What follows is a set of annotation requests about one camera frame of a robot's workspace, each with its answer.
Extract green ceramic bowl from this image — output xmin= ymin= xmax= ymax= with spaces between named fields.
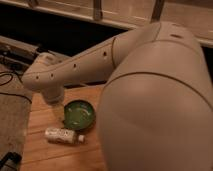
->
xmin=64 ymin=100 xmax=96 ymax=131

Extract black cable on floor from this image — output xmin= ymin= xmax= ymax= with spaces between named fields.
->
xmin=0 ymin=71 xmax=33 ymax=104

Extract wooden cutting board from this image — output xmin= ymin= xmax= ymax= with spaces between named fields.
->
xmin=20 ymin=93 xmax=107 ymax=171

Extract black object bottom left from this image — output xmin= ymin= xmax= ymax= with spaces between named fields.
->
xmin=0 ymin=152 xmax=22 ymax=171

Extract metal window rail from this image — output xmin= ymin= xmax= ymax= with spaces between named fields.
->
xmin=0 ymin=35 xmax=61 ymax=68

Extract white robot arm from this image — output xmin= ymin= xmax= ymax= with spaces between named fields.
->
xmin=22 ymin=21 xmax=213 ymax=171

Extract white plastic bottle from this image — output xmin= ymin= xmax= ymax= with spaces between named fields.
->
xmin=45 ymin=127 xmax=85 ymax=144

